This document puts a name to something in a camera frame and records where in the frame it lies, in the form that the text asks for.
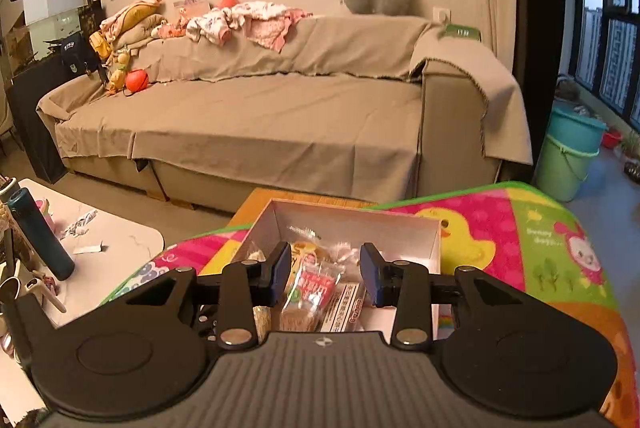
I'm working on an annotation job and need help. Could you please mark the clear snack packet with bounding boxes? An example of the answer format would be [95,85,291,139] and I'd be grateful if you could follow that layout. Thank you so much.
[285,224,321,245]

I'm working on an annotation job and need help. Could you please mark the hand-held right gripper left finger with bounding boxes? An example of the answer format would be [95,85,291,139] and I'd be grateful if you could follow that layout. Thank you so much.
[125,242,292,350]

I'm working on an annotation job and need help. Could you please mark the orange toy ball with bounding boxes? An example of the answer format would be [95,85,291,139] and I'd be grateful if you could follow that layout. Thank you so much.
[125,69,150,92]

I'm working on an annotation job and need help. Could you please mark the yellow snack packet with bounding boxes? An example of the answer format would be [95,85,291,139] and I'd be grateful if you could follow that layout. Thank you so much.
[290,241,332,270]

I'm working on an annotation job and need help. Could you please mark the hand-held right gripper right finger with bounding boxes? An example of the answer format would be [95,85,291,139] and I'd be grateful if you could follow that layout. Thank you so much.
[360,243,521,351]

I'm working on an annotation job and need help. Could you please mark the green tissue box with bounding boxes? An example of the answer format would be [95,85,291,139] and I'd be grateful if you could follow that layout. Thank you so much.
[439,23,482,42]

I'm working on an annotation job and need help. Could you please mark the balcony window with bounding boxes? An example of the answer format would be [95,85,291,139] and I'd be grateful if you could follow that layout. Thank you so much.
[562,0,640,134]

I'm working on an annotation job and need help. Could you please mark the crumpled white wrapper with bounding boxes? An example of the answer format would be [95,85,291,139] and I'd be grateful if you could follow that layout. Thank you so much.
[64,211,98,238]

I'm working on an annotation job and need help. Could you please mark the white coffee table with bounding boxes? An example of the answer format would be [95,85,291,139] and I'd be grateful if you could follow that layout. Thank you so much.
[0,178,166,411]

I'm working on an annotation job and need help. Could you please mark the pink cardboard box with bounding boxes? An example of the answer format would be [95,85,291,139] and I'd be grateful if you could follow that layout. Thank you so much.
[202,199,443,344]

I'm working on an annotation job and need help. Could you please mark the white label snack packet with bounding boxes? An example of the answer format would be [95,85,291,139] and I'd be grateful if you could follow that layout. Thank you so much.
[320,281,370,335]

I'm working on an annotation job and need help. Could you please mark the light green plastic bucket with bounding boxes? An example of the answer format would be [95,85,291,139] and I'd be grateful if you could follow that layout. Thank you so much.
[537,134,601,202]

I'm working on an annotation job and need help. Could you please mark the beige sofa cover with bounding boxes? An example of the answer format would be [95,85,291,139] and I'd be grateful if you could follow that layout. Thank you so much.
[36,14,533,166]

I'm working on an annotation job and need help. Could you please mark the red label snack packet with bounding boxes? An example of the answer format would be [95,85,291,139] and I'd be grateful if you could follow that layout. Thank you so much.
[279,261,346,335]

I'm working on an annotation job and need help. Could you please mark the folded yellow blanket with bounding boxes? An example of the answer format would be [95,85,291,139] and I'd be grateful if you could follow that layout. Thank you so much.
[100,0,168,52]

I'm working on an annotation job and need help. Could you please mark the beige sofa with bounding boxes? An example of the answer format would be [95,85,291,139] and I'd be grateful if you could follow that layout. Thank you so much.
[36,14,533,215]

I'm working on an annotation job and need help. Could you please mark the yellow plush toy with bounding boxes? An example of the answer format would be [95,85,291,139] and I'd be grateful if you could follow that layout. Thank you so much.
[89,31,133,96]

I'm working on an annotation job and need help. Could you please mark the teal plastic bucket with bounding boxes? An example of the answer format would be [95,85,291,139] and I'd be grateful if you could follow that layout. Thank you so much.
[547,102,609,155]

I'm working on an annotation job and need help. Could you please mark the dark teal bottle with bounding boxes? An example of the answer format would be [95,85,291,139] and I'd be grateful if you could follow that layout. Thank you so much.
[7,188,76,282]

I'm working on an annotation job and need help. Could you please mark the black cabinet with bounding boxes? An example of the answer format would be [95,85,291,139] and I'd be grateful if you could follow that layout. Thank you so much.
[5,53,103,185]

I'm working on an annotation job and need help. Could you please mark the colourful printed play mat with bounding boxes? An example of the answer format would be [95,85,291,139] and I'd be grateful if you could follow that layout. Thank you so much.
[100,181,626,424]

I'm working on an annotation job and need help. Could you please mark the glass fish tank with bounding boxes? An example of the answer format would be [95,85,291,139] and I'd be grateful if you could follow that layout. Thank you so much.
[0,0,107,76]

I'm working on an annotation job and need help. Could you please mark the pile of pink baby clothes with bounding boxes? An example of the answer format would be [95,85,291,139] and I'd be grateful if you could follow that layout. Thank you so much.
[162,0,313,54]

